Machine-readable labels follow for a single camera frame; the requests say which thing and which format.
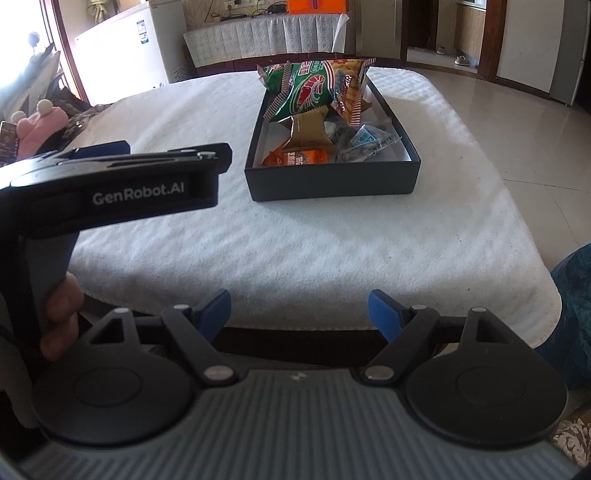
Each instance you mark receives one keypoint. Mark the large green prawn cracker bag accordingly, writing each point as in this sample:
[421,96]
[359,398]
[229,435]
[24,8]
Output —
[304,87]

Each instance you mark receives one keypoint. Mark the yellow peanut packet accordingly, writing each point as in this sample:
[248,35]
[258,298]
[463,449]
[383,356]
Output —
[309,130]

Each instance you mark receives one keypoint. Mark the clear packet with printed label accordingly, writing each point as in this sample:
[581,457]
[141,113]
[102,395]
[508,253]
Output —
[369,141]

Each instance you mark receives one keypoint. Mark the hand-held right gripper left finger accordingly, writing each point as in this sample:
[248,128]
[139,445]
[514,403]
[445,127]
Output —
[214,314]

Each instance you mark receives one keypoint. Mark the orange gift box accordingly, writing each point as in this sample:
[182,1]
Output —
[318,5]

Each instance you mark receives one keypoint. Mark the grey refrigerator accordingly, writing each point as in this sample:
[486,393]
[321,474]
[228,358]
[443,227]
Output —
[570,46]

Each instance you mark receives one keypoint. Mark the wooden kitchen cabinet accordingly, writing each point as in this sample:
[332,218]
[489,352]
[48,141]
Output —
[468,27]

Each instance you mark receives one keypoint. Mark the person's left hand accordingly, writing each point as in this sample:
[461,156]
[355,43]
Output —
[62,318]

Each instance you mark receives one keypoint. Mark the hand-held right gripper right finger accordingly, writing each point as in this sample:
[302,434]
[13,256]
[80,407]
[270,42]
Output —
[383,314]

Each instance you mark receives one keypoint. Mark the small orange sawtooth-edged packet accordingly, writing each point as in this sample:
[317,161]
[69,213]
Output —
[295,158]

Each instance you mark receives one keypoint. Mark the dark cloth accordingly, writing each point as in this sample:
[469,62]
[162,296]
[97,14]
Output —
[69,97]

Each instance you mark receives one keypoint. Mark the dark blue cardboard box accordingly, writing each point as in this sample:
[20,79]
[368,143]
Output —
[332,182]

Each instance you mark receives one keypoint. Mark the patterned brown bedspread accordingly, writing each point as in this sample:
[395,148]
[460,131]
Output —
[87,120]

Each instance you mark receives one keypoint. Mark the green and orange chip bag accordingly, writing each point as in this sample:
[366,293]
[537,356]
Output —
[353,87]

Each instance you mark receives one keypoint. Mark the cabinet with white lace cloth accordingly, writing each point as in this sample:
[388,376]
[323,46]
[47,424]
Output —
[258,37]

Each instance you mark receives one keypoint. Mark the brown wooden television cabinet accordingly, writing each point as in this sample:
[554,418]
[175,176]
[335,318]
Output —
[221,68]

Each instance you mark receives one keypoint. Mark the pink plush toy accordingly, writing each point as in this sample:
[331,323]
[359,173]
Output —
[41,127]

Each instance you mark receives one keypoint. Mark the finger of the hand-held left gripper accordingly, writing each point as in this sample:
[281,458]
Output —
[101,147]
[161,156]

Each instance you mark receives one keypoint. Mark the large window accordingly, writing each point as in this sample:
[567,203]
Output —
[23,27]

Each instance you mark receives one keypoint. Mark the white chest freezer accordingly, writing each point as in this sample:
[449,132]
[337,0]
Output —
[124,55]

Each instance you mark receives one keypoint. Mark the small smartphone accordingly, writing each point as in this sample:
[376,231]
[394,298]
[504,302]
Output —
[8,143]

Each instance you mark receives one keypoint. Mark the blue patterned cloth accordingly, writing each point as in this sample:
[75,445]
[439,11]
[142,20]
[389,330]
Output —
[572,314]

